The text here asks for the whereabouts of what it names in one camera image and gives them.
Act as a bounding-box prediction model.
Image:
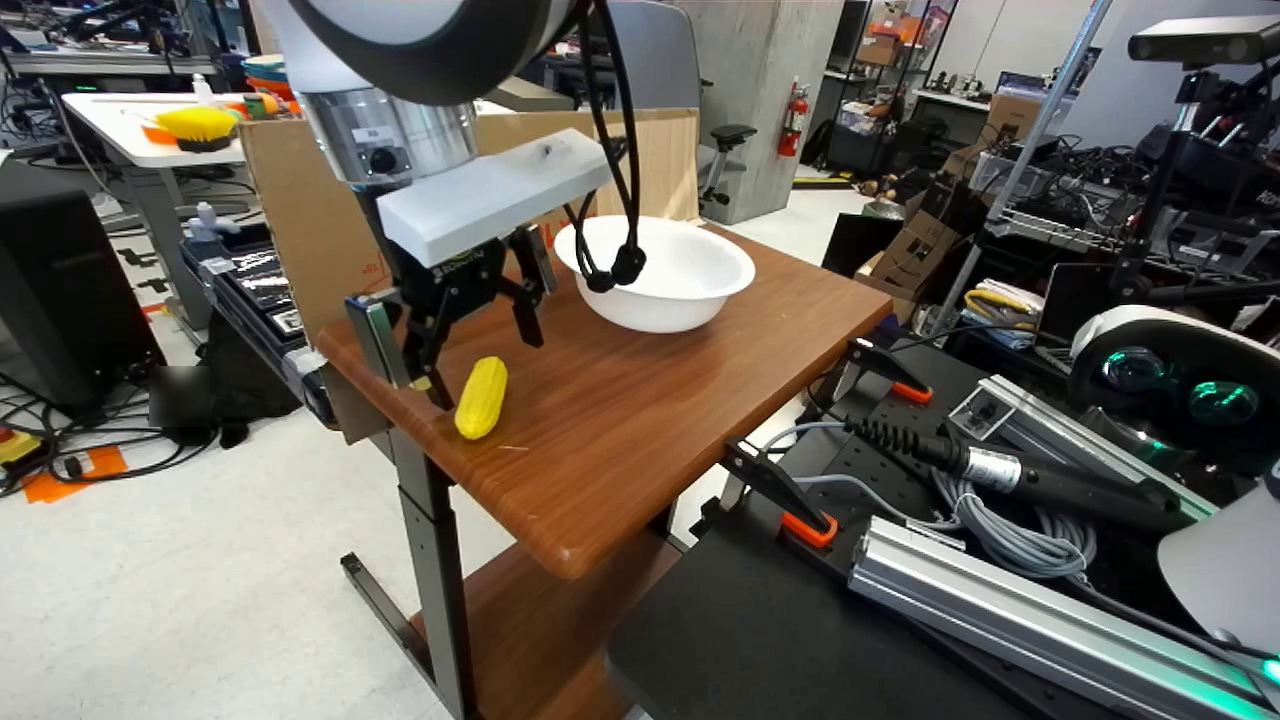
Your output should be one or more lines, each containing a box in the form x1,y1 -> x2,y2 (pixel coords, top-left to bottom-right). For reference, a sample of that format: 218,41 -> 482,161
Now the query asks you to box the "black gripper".
387,226 -> 551,413

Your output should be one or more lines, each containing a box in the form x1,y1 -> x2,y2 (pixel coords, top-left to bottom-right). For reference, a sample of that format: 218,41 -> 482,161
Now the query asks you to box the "yellow oblong object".
453,351 -> 511,442

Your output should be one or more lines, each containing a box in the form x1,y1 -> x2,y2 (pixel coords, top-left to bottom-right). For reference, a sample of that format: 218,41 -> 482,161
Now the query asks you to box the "white plastic basin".
551,211 -> 762,334

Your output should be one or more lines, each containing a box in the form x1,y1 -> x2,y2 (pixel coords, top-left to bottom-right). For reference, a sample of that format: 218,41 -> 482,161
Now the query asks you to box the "black equipment rack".
195,245 -> 336,431

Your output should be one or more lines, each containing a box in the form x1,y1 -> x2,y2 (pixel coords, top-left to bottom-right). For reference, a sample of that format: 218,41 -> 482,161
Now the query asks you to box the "black bag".
150,313 -> 304,453

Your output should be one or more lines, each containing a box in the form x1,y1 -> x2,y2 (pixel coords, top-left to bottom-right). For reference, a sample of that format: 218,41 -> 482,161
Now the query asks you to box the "clear plastic bottle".
178,201 -> 227,271

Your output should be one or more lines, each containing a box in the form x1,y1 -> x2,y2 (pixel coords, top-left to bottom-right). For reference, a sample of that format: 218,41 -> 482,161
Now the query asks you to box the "wooden lower table shelf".
404,531 -> 687,720

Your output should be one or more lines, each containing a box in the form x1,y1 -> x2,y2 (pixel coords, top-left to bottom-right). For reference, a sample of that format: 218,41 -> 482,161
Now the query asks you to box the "stack of coloured items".
236,53 -> 304,120

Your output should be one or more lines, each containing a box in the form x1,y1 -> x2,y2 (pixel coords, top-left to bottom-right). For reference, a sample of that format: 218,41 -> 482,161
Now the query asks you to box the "grey office chair back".
613,0 -> 709,114

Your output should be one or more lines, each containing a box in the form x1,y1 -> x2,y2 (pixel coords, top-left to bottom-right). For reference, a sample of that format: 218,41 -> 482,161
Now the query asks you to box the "black clamp with orange tip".
721,439 -> 846,556
836,334 -> 941,407

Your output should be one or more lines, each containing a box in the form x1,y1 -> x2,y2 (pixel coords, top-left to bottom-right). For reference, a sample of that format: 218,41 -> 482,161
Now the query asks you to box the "yellow brush with black base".
154,104 -> 245,151

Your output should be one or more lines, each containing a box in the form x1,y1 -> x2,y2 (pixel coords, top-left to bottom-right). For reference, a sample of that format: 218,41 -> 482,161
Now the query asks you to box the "grey concrete pillar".
694,0 -> 850,226

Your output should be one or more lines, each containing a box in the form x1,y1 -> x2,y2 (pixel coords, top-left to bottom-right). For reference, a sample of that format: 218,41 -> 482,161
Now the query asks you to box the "white background table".
57,88 -> 292,333

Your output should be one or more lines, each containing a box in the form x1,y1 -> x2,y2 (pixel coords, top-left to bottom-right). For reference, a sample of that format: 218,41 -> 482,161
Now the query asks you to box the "black mat board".
604,501 -> 1071,720

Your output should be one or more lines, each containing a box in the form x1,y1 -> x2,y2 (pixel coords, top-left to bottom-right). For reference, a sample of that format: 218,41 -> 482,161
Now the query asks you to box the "black cabinet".
0,161 -> 159,418

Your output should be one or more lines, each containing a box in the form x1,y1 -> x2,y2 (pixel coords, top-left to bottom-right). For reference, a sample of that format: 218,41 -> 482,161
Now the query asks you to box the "orange floor tape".
22,442 -> 132,509

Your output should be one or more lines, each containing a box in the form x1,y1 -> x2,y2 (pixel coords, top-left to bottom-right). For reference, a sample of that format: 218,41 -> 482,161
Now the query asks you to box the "brown box with black logo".
864,208 -> 968,302

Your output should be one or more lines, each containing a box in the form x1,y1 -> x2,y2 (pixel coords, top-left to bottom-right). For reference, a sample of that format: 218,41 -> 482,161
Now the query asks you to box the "slanted metal pole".
985,0 -> 1116,225

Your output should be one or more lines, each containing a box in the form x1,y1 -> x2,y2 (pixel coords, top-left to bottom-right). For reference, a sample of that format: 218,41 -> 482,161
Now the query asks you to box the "white headset with teal lenses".
1067,300 -> 1280,471

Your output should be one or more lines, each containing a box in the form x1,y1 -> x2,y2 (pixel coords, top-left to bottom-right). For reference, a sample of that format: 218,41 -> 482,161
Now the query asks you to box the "white curved sheet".
1155,479 -> 1280,657

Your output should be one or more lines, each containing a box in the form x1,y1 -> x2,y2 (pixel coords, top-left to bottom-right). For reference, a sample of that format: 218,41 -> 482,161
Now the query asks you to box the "white wrist camera block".
371,122 -> 617,271

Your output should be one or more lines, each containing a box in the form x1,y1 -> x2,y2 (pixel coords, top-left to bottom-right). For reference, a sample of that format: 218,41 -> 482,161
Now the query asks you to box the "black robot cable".
565,0 -> 652,295

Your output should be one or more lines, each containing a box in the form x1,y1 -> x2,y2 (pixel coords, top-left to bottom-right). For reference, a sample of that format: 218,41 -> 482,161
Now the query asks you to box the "grey metal table leg frame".
336,423 -> 486,720

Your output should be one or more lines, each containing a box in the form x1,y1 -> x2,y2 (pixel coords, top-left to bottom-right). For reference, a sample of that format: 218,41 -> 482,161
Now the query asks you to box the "black cable connector with silver collar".
836,403 -> 1193,536

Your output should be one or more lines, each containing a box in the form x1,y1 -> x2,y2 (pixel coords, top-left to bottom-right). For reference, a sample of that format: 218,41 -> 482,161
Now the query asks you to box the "grey coiled cable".
931,471 -> 1103,585

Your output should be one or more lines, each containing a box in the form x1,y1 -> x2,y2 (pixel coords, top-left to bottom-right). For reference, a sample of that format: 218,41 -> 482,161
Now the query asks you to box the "aluminium rail with label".
946,372 -> 1224,523

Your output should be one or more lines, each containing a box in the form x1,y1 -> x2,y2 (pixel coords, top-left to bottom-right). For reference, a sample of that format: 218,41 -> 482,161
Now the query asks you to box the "thick aluminium extrusion rail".
846,515 -> 1280,720

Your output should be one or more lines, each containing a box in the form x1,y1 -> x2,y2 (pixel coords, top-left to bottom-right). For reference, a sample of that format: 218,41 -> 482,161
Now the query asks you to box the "black camera bar on stand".
1125,10 -> 1280,69

